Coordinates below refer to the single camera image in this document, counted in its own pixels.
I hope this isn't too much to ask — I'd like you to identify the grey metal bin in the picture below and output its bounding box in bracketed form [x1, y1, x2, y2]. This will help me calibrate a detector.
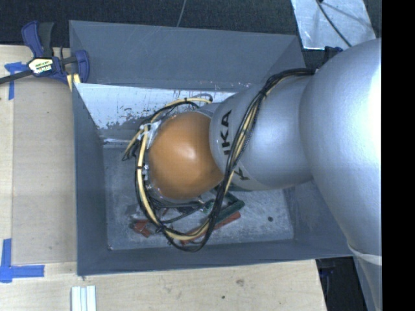
[68, 19, 355, 277]

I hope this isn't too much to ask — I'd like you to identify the dark green flat block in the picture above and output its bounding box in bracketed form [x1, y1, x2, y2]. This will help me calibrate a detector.
[216, 192, 246, 222]

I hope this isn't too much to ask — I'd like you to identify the pale wood board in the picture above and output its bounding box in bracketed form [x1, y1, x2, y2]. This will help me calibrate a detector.
[11, 75, 78, 266]

